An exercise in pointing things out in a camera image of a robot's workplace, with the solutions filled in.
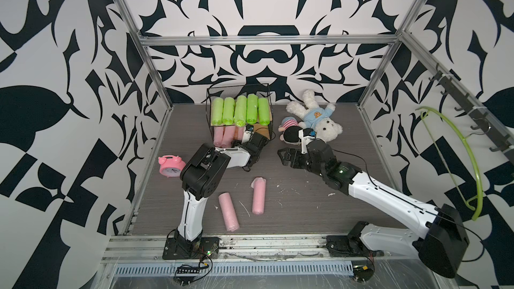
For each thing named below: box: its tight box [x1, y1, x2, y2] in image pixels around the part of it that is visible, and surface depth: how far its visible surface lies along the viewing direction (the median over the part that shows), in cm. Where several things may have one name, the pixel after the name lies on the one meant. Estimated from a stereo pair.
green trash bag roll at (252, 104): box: [246, 93, 259, 125], surface depth 93 cm
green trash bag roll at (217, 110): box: [212, 97, 225, 126], surface depth 91 cm
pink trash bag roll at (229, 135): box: [220, 125, 236, 148], surface depth 102 cm
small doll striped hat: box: [277, 116, 299, 142], surface depth 106 cm
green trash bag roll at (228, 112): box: [222, 97, 235, 126], surface depth 91 cm
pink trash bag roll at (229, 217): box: [218, 191, 241, 233], surface depth 81 cm
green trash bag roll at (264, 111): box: [258, 97, 270, 126], surface depth 93 cm
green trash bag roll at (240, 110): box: [234, 94, 247, 128], surface depth 91 cm
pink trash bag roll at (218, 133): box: [213, 125, 225, 148], surface depth 101 cm
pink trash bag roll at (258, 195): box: [250, 176, 267, 215], surface depth 86 cm
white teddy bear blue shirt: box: [285, 89, 344, 142], surface depth 107 cm
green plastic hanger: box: [414, 106, 484, 221], surface depth 62 cm
